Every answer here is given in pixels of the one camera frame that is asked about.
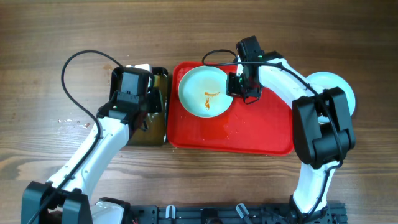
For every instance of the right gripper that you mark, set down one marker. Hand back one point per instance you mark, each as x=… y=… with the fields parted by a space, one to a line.
x=232 y=89

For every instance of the white plate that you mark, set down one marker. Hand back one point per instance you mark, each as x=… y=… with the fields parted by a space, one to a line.
x=329 y=80
x=202 y=92

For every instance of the red plastic tray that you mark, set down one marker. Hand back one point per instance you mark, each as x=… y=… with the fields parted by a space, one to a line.
x=264 y=127

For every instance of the black water tray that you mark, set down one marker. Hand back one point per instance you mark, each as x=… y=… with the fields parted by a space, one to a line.
x=155 y=130

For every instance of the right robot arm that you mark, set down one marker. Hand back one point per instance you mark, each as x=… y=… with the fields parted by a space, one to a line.
x=323 y=132

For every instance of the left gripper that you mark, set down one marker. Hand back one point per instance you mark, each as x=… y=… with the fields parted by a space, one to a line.
x=155 y=105

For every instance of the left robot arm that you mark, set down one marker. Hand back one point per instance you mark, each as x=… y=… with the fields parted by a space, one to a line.
x=65 y=197

